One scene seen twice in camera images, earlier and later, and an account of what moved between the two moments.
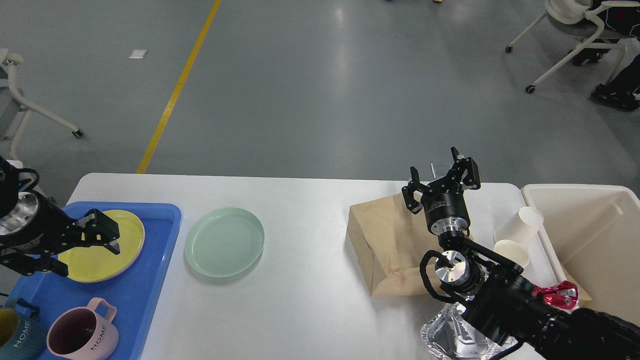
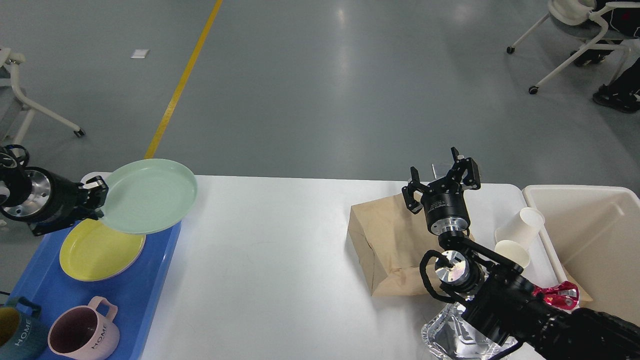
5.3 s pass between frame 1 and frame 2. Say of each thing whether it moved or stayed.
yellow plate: stayed
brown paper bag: stayed
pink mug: stayed
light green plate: moved
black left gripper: moved
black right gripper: stayed
